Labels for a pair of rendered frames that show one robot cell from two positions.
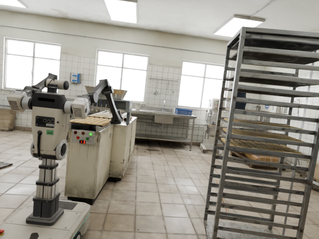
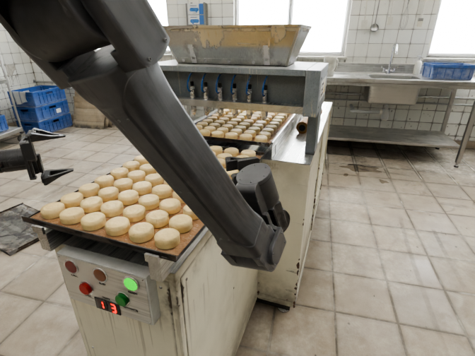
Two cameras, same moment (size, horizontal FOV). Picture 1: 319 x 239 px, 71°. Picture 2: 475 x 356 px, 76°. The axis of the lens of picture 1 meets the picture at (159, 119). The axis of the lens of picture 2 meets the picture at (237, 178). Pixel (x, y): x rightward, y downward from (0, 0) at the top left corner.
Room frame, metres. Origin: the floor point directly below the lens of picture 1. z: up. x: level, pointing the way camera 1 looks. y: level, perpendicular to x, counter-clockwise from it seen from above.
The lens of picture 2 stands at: (1.92, 0.33, 1.28)
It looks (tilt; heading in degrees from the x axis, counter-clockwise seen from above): 25 degrees down; 20
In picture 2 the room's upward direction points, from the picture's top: straight up
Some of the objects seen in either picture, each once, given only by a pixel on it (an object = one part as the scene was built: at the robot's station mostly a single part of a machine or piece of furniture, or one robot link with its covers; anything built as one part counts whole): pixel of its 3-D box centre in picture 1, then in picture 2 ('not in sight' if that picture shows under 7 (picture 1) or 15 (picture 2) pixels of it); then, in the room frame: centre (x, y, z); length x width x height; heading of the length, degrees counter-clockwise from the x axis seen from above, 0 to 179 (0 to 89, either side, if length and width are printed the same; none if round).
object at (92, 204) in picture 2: not in sight; (91, 204); (2.41, 0.88, 0.91); 0.05 x 0.05 x 0.02
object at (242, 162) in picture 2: not in sight; (237, 171); (2.47, 0.52, 1.03); 0.09 x 0.07 x 0.07; 45
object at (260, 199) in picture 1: (260, 198); not in sight; (1.62, -0.82, 0.60); 0.64 x 0.03 x 0.03; 86
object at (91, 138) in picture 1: (83, 136); (108, 284); (2.32, 0.78, 0.77); 0.24 x 0.04 x 0.14; 90
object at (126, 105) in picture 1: (105, 109); (236, 104); (3.19, 0.79, 1.01); 0.72 x 0.33 x 0.34; 90
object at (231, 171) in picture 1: (264, 175); not in sight; (1.62, -0.82, 0.78); 0.64 x 0.03 x 0.03; 86
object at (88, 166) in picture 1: (91, 157); (191, 282); (2.69, 0.78, 0.45); 0.70 x 0.34 x 0.90; 0
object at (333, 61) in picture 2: (138, 106); (330, 66); (5.63, 0.57, 0.98); 0.20 x 0.14 x 0.20; 46
